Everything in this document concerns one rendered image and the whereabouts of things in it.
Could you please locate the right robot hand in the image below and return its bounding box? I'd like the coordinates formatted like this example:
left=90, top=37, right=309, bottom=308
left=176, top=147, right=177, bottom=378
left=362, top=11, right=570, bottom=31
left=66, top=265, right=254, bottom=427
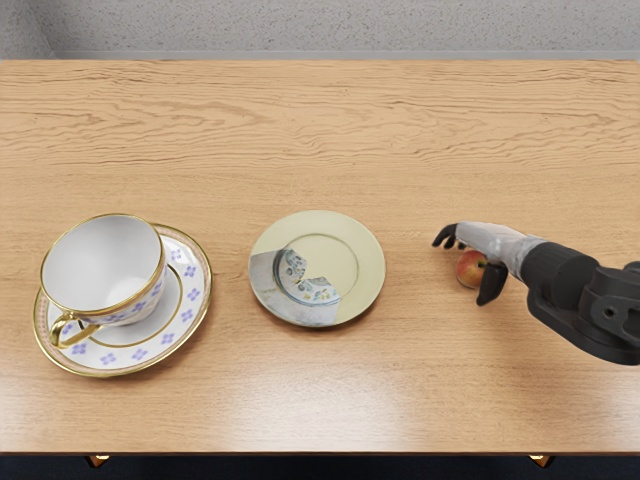
left=431, top=220, right=545, bottom=308

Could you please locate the cream plate with printed pattern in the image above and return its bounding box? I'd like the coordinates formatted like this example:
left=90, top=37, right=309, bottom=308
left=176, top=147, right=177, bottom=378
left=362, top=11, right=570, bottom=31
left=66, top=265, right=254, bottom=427
left=248, top=209, right=387, bottom=331

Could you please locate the red yellow apple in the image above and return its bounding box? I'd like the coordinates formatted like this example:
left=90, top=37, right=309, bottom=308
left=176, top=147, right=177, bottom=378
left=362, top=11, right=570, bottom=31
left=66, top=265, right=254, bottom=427
left=455, top=249, right=489, bottom=290

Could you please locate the white gold-rimmed floral saucer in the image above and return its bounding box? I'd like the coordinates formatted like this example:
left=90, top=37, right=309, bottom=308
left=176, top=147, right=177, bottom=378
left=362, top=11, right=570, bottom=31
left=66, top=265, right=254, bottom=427
left=32, top=223, right=213, bottom=379

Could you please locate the white gold-rimmed teacup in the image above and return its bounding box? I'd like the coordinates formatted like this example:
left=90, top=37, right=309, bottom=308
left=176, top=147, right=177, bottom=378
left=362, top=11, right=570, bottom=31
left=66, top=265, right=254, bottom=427
left=39, top=213, right=167, bottom=350

